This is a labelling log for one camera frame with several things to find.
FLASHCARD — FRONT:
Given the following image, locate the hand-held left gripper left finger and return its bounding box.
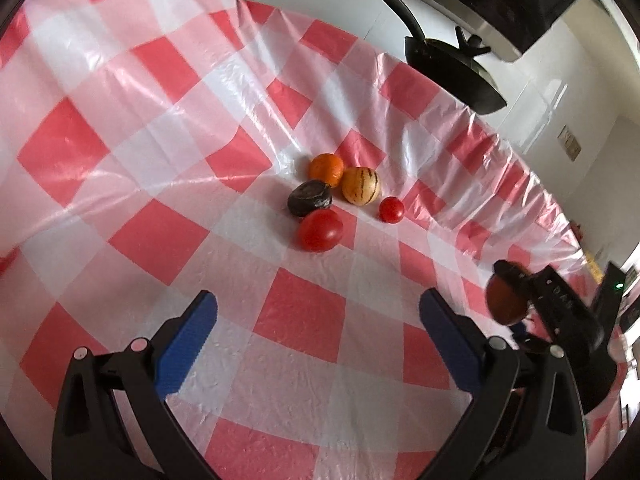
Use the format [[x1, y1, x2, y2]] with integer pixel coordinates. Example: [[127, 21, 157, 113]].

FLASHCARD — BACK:
[[51, 290, 221, 480]]

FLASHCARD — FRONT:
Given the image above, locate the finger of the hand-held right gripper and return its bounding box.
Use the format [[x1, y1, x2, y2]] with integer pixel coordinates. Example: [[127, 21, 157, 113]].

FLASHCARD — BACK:
[[509, 316, 557, 357], [494, 259, 604, 349]]

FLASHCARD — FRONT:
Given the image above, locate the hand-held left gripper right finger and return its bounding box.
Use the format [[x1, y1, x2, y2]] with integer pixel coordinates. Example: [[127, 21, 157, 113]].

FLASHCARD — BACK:
[[419, 287, 587, 480]]

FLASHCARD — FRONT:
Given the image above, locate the brown red round fruit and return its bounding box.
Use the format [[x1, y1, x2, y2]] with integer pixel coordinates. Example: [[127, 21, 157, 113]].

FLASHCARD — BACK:
[[486, 273, 532, 326]]

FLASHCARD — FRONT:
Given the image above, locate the small red tomato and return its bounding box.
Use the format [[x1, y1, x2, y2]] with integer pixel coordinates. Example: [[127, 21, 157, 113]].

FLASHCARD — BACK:
[[378, 197, 406, 224]]

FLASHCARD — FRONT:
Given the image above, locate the large red tomato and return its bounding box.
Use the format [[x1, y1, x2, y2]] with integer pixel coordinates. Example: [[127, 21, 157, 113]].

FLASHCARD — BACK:
[[298, 208, 344, 253]]

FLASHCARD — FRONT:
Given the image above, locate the red white checked tablecloth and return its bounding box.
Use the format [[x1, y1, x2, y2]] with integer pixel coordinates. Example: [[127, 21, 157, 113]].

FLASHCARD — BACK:
[[0, 0, 631, 480]]

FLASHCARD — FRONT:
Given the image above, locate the striped yellow melon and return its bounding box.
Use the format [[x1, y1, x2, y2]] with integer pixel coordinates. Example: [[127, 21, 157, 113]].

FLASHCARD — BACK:
[[341, 166, 382, 206]]

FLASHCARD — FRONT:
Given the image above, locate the dark purple round fruit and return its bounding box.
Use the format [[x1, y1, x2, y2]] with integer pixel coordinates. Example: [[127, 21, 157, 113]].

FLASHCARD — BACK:
[[287, 181, 334, 218]]

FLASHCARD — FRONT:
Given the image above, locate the orange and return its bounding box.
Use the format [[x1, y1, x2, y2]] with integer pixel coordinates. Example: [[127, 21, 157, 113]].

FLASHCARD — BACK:
[[308, 153, 346, 187]]

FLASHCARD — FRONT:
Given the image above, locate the black frying pan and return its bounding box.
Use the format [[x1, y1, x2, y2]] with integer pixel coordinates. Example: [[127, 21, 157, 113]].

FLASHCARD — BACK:
[[363, 0, 507, 115]]

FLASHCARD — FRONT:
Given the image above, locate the black pot lid knob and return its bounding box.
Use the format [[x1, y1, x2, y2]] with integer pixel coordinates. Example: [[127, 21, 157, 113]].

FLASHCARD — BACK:
[[454, 25, 494, 59]]

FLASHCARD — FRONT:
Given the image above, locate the wall switch plate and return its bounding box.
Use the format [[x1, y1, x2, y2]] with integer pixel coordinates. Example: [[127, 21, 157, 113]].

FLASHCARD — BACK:
[[557, 124, 583, 162]]

